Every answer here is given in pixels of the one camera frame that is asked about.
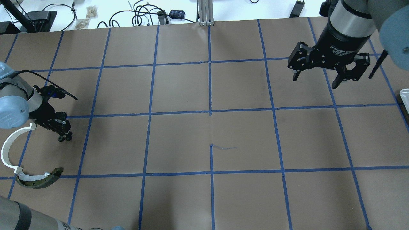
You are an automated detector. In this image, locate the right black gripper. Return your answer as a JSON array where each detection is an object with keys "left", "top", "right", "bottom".
[{"left": 288, "top": 22, "right": 370, "bottom": 90}]

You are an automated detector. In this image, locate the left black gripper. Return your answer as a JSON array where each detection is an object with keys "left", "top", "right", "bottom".
[{"left": 29, "top": 85, "right": 73, "bottom": 142}]

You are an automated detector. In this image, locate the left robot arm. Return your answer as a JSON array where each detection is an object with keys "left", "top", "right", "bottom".
[{"left": 0, "top": 62, "right": 74, "bottom": 142}]

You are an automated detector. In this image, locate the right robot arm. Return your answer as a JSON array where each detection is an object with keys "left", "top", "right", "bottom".
[{"left": 288, "top": 0, "right": 409, "bottom": 89}]

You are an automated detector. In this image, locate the olive brake shoe part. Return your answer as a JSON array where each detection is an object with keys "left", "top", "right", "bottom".
[{"left": 16, "top": 167, "right": 64, "bottom": 189}]

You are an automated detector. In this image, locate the white curved plastic part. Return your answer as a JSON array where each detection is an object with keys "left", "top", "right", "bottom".
[{"left": 1, "top": 123, "right": 37, "bottom": 175}]

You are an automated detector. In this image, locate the black power adapter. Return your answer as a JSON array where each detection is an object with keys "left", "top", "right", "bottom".
[{"left": 289, "top": 0, "right": 305, "bottom": 18}]

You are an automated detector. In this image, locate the aluminium frame post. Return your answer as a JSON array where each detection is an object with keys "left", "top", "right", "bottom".
[{"left": 196, "top": 0, "right": 214, "bottom": 26}]

